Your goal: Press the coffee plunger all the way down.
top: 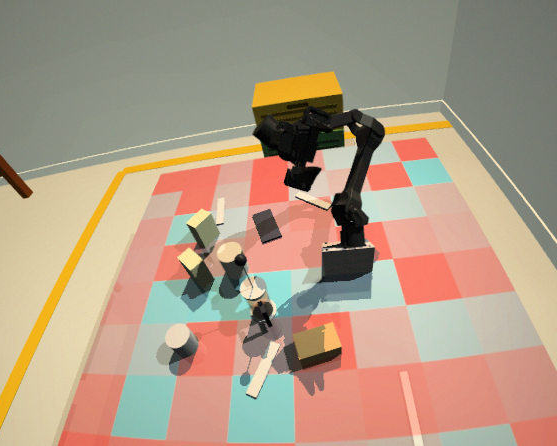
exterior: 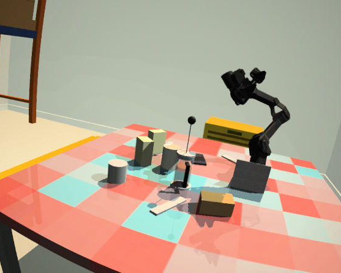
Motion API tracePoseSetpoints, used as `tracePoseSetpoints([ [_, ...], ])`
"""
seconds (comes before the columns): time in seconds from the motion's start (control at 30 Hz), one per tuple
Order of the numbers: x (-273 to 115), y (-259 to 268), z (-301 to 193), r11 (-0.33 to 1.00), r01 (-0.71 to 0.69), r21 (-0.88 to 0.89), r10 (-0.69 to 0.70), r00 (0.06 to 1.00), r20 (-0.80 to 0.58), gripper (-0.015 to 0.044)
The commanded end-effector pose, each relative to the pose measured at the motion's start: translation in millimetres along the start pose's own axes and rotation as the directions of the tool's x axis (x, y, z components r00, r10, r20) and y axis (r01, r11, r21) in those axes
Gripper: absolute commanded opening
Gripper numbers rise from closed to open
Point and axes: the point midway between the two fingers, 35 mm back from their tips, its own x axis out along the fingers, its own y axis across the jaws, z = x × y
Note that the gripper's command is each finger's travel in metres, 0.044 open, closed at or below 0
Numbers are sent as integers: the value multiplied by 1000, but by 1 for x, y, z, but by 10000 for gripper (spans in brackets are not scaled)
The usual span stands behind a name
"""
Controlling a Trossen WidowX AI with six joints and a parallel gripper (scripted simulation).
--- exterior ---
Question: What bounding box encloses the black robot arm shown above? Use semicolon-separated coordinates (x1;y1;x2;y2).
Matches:
221;68;290;166

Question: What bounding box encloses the brown rectangular block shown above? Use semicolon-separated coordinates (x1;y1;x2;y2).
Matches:
198;190;235;217

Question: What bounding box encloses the pale green rectangular block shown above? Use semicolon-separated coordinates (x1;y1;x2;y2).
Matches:
135;136;154;166
148;129;167;154

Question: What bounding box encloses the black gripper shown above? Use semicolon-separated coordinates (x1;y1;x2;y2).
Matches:
232;68;266;105

